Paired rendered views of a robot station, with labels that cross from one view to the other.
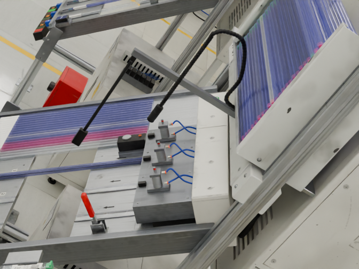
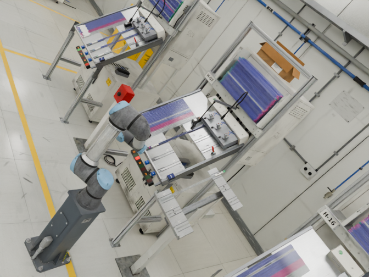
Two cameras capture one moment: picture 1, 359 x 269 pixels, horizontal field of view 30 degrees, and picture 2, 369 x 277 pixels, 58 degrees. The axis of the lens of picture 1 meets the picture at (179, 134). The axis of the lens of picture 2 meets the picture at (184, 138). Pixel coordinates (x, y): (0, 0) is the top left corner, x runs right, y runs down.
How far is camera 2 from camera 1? 1.75 m
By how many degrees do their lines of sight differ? 36
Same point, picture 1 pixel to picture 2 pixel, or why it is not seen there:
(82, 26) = (110, 60)
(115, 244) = (220, 156)
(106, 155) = (187, 126)
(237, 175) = (254, 131)
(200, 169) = (234, 128)
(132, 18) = (130, 53)
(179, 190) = (231, 136)
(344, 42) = (288, 97)
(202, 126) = (221, 111)
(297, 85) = (275, 109)
